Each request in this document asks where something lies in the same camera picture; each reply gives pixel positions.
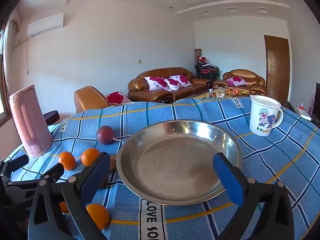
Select white cartoon print mug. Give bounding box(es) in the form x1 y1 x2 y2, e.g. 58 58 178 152
249 95 284 137

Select dark brown leather armchair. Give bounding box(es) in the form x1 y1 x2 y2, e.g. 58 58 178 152
219 69 267 97

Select white tissue box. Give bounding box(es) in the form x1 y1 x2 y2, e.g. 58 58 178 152
294 106 312 120

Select white air conditioner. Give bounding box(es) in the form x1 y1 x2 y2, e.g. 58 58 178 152
27 13 64 38

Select purple onion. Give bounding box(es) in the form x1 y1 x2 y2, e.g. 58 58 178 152
96 125 123 145

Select pile of snacks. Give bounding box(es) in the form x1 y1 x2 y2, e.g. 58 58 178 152
211 88 248 98

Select pink red floral pillow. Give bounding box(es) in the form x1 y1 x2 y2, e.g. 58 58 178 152
105 92 132 105

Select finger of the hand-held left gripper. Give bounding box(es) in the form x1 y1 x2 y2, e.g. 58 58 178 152
40 163 65 183
0 154 29 181

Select blue plaid cloth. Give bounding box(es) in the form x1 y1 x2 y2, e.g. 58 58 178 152
0 96 320 240

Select brown leather sofa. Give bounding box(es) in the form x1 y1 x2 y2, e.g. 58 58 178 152
128 67 212 103

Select pink plastic kettle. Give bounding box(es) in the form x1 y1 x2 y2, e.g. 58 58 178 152
9 84 53 158

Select large orange mandarin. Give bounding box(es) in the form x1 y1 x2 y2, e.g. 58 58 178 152
58 151 77 171

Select light brown leather armchair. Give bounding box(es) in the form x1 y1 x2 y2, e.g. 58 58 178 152
74 86 110 114

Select white red floral pillow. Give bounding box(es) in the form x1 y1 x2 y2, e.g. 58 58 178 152
144 76 168 91
227 77 248 86
175 75 193 87
164 77 183 91

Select stacked dark chairs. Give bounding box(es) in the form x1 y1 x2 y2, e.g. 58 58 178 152
194 61 220 82

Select wooden coffee table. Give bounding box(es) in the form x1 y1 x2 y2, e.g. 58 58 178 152
175 87 250 103

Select round steel bowl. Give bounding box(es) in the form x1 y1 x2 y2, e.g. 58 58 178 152
116 120 243 205

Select brown wooden door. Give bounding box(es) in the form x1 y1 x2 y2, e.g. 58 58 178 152
264 35 290 103

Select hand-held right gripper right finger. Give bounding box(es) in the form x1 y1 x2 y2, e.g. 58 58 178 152
212 152 295 240

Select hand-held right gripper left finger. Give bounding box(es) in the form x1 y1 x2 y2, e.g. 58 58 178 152
28 152 111 240

